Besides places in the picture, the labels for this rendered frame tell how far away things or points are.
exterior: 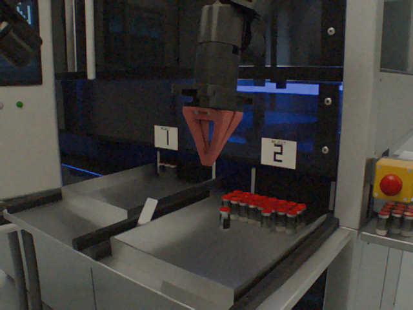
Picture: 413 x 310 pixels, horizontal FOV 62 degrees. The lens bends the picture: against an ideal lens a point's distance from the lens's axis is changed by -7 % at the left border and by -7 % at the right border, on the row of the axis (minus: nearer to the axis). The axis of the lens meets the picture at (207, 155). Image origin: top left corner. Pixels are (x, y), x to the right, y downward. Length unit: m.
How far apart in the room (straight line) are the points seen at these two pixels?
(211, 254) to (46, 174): 0.80
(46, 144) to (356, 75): 0.98
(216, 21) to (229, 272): 0.38
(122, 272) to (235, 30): 0.41
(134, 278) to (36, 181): 0.79
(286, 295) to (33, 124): 0.99
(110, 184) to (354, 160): 0.66
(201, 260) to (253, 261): 0.09
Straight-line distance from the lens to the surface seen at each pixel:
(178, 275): 0.57
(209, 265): 0.63
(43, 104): 1.30
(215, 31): 0.47
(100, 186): 1.06
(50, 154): 1.32
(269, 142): 0.83
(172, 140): 1.00
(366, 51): 0.75
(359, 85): 0.75
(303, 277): 0.61
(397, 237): 0.81
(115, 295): 1.46
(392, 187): 0.73
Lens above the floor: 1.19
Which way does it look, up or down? 12 degrees down
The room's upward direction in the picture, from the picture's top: straight up
